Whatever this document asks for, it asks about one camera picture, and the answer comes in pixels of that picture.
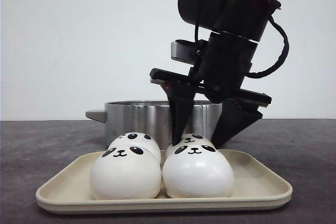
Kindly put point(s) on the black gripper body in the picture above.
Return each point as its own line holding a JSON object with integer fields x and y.
{"x": 219, "y": 71}

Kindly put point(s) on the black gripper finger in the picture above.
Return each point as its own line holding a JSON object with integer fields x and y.
{"x": 181, "y": 100}
{"x": 235, "y": 117}

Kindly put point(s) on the panda bun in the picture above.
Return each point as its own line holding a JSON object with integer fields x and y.
{"x": 188, "y": 139}
{"x": 125, "y": 172}
{"x": 138, "y": 139}
{"x": 197, "y": 170}

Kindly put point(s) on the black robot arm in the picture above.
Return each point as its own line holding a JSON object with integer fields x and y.
{"x": 242, "y": 18}

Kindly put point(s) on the stainless steel steamer pot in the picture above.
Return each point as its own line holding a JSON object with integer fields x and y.
{"x": 154, "y": 118}

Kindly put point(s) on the beige plastic tray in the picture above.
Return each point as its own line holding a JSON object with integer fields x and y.
{"x": 256, "y": 187}

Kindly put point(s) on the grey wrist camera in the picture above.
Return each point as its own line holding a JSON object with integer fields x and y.
{"x": 187, "y": 51}

